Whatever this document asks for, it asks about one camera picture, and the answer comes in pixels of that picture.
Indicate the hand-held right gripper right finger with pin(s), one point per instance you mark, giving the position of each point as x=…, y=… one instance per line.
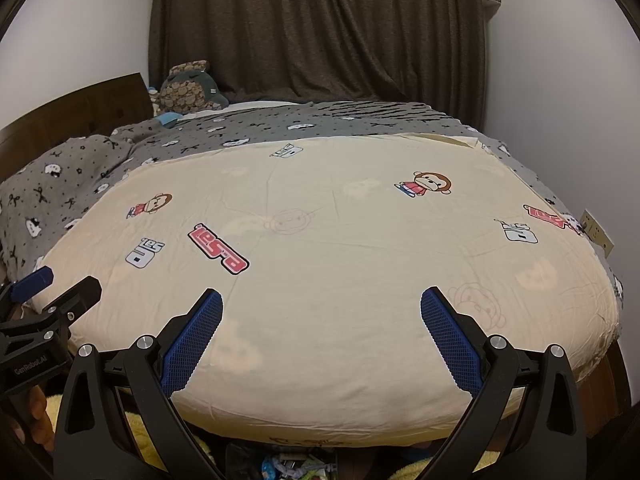
x=450, y=345

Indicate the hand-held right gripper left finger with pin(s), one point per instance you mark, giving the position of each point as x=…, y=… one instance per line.
x=197, y=340

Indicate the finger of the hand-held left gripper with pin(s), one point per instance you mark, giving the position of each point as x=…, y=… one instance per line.
x=32, y=280
x=80, y=295

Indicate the dark waste bin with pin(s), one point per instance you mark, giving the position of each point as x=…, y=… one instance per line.
x=240, y=460

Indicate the person's left hand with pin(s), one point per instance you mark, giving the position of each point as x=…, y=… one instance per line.
x=37, y=410

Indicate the grey printed blanket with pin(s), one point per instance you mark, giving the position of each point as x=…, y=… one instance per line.
x=60, y=180

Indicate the cream cartoon print blanket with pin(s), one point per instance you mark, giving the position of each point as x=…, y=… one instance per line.
x=350, y=260

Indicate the dark wooden headboard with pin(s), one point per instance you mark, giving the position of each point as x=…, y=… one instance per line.
x=75, y=105

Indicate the small light blue item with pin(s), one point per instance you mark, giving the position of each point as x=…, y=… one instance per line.
x=169, y=119

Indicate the brown patterned plush toy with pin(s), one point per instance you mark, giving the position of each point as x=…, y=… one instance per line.
x=185, y=90

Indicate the brown curtain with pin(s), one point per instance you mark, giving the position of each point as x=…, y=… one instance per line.
x=325, y=25

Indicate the wooden bed frame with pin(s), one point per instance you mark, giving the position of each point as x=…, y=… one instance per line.
x=607, y=385

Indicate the beige wall socket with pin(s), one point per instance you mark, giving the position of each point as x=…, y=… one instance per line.
x=597, y=232

